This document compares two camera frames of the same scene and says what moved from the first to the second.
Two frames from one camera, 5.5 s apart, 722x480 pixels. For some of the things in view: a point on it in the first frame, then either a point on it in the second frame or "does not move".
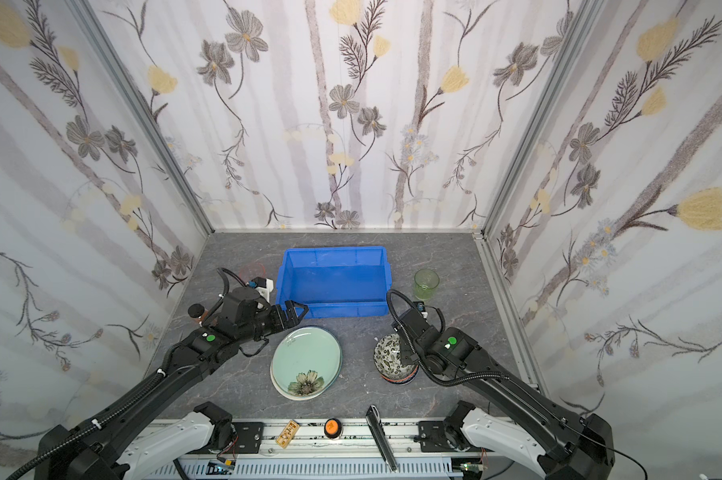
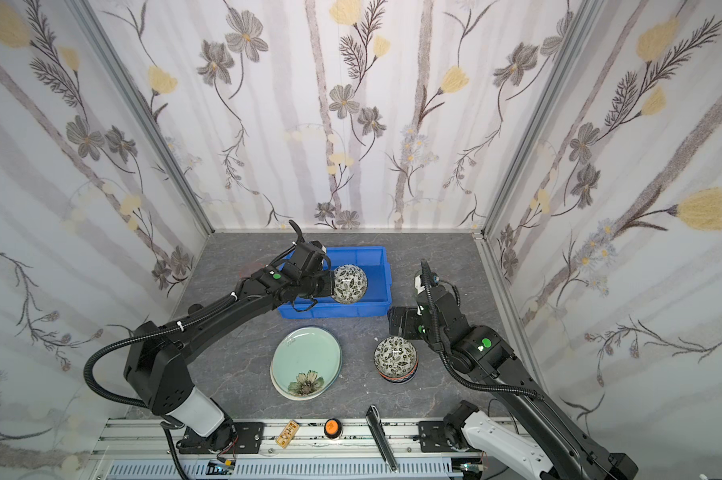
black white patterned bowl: x=387 y=359 → x=350 y=284
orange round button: x=332 y=428 does not move
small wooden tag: x=287 y=434 does not move
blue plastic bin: x=333 y=282 does not move
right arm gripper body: x=408 y=330 → x=429 y=288
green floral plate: x=305 y=364 does not move
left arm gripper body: x=278 y=315 → x=322 y=276
